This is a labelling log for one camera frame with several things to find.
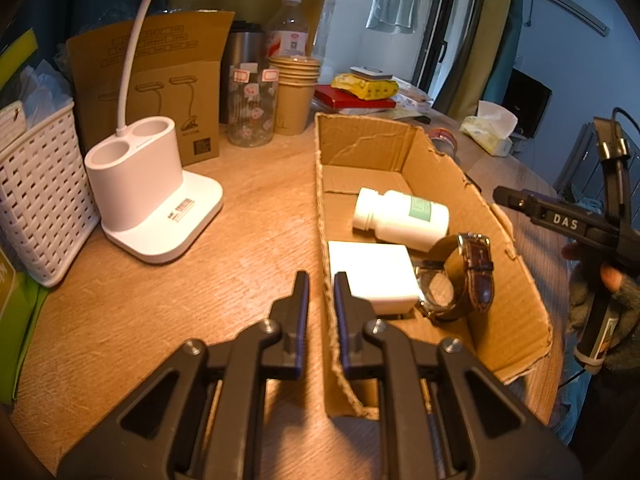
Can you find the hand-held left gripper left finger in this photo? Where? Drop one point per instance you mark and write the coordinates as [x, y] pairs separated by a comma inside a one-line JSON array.
[[301, 330]]

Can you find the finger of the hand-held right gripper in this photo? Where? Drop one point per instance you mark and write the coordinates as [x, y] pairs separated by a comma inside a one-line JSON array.
[[515, 202]]

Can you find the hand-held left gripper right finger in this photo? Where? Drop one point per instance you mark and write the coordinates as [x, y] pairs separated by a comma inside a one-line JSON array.
[[345, 340]]

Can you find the white charger block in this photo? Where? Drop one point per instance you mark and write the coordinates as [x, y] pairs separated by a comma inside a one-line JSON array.
[[370, 270]]

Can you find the cardboard box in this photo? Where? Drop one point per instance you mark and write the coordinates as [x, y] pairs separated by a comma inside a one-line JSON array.
[[500, 285]]

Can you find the red can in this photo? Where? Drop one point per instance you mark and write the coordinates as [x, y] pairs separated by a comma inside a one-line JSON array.
[[442, 140]]

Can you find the white pill bottle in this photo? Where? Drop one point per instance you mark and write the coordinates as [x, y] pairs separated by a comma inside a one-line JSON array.
[[390, 215]]

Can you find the person's right hand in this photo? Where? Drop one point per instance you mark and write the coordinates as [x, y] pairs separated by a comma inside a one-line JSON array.
[[611, 277]]

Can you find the grey bed headboard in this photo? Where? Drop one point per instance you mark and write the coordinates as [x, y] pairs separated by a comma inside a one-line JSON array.
[[575, 160]]

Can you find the yellow tissue pack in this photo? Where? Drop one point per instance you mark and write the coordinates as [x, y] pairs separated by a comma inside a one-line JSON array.
[[487, 137]]

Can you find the black computer monitor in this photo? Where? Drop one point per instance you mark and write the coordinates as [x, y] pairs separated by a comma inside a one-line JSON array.
[[525, 102]]

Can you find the white plastic bag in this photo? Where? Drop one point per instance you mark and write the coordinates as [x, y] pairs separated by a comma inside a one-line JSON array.
[[412, 97]]

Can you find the yellow pouch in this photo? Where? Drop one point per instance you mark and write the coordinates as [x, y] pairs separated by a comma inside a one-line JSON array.
[[365, 90]]

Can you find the white desk lamp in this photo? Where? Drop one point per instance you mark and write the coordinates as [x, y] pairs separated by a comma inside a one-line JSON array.
[[150, 210]]

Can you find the white flat device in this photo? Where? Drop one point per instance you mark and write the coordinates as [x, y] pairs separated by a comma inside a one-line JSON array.
[[370, 73]]

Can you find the red book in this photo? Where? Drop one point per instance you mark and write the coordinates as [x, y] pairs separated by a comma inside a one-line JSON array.
[[330, 97]]

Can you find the stack of paper cups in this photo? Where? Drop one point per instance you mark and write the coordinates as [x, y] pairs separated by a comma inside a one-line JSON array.
[[292, 105]]

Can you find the printed glass jar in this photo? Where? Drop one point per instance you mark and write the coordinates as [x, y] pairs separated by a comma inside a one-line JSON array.
[[252, 110]]

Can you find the brown lamp packaging carton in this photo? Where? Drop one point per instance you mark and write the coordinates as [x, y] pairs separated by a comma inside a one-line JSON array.
[[200, 110]]

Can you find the clear plastic water bottle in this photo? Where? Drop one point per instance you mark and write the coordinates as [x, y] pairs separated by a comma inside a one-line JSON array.
[[287, 30]]

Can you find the steel thermos flask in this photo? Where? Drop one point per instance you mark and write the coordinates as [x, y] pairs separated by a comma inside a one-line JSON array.
[[245, 45]]

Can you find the white woven plastic basket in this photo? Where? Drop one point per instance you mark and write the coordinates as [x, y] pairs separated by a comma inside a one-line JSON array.
[[40, 195]]

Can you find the black sliding door frame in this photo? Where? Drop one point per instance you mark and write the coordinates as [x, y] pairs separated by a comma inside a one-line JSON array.
[[450, 10]]

